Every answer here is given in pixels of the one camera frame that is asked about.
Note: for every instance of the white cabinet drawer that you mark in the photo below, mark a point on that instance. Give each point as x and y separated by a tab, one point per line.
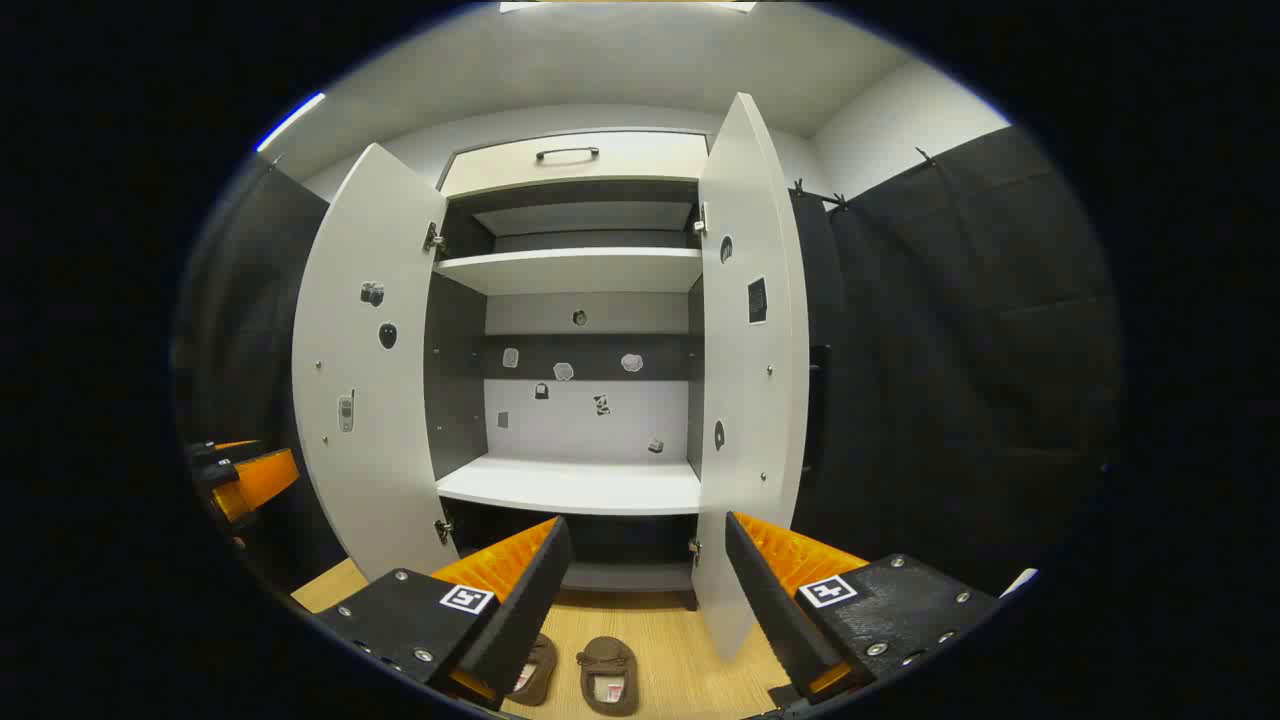
500	172

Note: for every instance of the black backdrop cloth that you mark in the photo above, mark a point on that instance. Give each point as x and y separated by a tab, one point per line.
950	350
250	300

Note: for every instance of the white shoe cabinet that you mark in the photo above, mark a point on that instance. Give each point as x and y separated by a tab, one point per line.
575	485

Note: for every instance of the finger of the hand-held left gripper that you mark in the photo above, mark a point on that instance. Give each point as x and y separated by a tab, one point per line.
262	478
225	450

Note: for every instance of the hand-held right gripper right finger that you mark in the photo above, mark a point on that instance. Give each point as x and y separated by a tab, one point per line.
770	610

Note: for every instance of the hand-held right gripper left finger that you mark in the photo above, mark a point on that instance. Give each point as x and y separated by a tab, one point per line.
525	620

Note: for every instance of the brown shoe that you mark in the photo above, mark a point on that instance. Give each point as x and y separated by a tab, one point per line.
607	665
540	670

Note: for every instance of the ceiling light panel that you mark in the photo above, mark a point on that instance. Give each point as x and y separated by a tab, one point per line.
620	5

